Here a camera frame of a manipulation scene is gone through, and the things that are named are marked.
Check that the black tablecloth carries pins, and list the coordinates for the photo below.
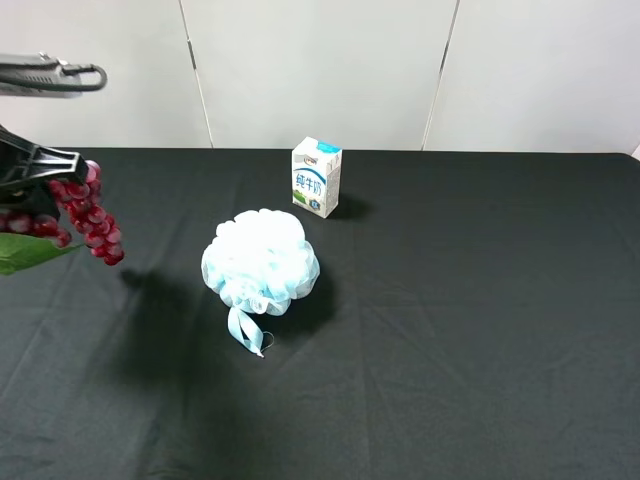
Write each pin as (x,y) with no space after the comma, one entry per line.
(476,317)

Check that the red artificial grape bunch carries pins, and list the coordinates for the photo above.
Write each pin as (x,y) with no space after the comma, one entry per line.
(29,239)

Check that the white blue milk carton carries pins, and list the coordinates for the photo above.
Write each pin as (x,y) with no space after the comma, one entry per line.
(316,173)

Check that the blue white bath loofah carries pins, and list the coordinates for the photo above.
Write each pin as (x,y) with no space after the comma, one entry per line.
(258,263)

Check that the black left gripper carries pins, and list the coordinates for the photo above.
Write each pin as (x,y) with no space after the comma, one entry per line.
(24,164)

